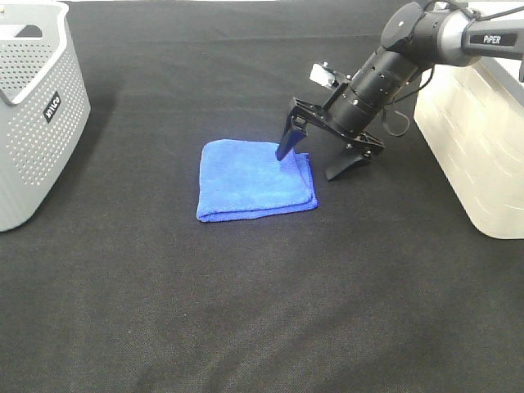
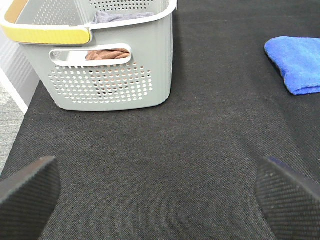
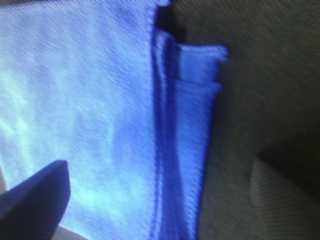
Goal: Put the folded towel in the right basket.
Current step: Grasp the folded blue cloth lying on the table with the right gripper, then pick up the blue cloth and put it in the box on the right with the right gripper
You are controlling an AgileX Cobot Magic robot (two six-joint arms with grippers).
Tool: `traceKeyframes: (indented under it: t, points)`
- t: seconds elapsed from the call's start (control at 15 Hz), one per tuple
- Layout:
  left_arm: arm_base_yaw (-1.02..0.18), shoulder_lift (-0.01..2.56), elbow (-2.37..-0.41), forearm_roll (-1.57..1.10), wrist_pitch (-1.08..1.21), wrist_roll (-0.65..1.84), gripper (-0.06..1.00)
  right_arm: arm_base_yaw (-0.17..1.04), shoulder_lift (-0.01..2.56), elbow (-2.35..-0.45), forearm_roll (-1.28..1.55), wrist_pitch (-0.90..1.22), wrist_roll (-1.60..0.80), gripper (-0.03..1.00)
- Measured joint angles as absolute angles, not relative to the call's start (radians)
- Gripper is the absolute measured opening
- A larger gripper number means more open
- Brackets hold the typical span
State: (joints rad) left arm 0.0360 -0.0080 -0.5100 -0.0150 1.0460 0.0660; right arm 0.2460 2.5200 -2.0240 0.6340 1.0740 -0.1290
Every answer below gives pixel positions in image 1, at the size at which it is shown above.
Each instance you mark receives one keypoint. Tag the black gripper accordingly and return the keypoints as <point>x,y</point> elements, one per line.
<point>344,120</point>

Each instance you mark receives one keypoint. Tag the blue microfiber towel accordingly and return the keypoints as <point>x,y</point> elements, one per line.
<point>244,180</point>

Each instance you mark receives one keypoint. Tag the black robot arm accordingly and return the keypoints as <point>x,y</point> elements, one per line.
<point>416,38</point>

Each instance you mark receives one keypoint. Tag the white plastic storage bin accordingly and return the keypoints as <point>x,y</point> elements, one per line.
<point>472,119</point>

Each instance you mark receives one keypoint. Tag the black fabric table cover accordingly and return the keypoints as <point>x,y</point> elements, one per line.
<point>115,286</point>

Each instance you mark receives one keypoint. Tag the grey perforated plastic basket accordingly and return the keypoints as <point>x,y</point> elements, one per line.
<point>44,104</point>

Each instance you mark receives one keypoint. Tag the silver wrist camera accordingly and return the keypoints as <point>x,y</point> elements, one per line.
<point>325,76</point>

